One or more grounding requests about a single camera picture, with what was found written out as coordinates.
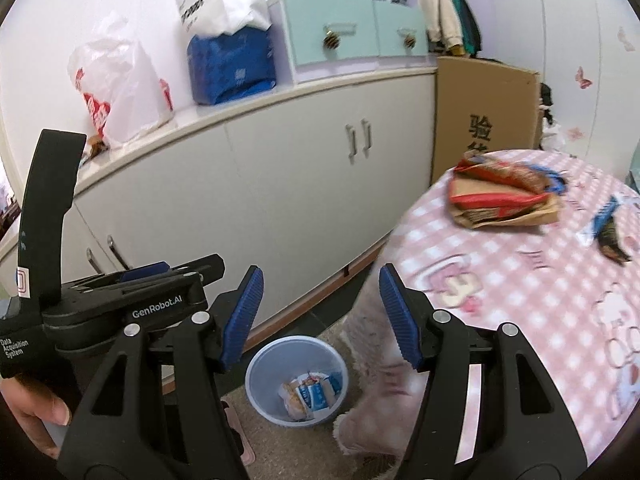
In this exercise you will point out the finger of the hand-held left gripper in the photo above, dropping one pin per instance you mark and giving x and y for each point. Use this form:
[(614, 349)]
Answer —
[(205, 267), (145, 272)]

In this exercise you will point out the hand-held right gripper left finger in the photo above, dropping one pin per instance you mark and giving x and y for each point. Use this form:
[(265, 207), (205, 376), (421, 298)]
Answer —
[(242, 325)]

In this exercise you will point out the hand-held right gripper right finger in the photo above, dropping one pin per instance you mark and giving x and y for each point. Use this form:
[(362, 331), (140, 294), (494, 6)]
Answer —
[(397, 320)]

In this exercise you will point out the blue plastic bin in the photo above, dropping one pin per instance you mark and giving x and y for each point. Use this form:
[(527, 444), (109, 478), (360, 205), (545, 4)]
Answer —
[(265, 370)]

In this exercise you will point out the red brown paper bag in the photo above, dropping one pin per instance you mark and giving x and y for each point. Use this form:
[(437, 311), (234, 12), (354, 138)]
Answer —
[(495, 195)]

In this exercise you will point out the blue white wrapper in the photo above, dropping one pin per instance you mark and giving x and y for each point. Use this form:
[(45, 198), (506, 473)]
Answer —
[(607, 230)]

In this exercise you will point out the person's left hand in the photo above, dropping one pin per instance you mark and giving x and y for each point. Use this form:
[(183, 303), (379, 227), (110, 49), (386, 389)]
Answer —
[(30, 405)]

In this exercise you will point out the white low cabinet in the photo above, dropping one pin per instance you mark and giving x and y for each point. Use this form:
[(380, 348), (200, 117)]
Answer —
[(250, 185)]

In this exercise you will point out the dried plant scraps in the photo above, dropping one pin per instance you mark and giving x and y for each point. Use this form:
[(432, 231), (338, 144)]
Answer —
[(95, 147)]

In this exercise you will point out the pink checkered tablecloth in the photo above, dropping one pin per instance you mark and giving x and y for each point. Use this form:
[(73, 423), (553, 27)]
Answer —
[(525, 320)]

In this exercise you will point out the white plastic bag red print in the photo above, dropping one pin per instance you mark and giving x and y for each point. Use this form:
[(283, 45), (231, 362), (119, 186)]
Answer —
[(125, 100)]

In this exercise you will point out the blue woven bag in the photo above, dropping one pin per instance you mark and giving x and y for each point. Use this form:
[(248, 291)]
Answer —
[(230, 70)]

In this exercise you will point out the cardboard box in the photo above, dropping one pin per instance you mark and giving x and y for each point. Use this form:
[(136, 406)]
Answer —
[(480, 95)]

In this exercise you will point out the small white plastic bag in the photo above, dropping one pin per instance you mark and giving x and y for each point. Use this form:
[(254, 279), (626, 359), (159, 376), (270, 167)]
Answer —
[(554, 135)]

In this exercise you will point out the pink flower sticker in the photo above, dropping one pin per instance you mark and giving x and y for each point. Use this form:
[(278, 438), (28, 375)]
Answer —
[(575, 133)]

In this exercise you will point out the pinecone drawer knob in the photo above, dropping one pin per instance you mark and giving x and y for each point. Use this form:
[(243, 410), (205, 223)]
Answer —
[(330, 40), (410, 40)]

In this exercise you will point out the dark clothes pile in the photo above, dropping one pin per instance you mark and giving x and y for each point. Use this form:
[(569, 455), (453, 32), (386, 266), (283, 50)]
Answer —
[(545, 102)]

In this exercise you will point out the teal drawer unit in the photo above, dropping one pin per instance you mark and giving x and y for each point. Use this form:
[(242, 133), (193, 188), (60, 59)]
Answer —
[(320, 15)]

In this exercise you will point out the pink butterfly sticker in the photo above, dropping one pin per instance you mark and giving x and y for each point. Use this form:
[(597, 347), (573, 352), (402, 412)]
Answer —
[(583, 78)]

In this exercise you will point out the hanging dark green jacket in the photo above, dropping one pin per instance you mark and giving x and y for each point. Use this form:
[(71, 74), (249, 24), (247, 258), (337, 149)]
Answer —
[(467, 20)]

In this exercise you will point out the white wardrobe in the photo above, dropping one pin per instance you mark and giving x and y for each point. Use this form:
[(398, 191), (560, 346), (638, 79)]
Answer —
[(565, 20)]

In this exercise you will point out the pale butterfly sticker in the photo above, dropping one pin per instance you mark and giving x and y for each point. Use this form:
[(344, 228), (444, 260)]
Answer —
[(625, 40)]

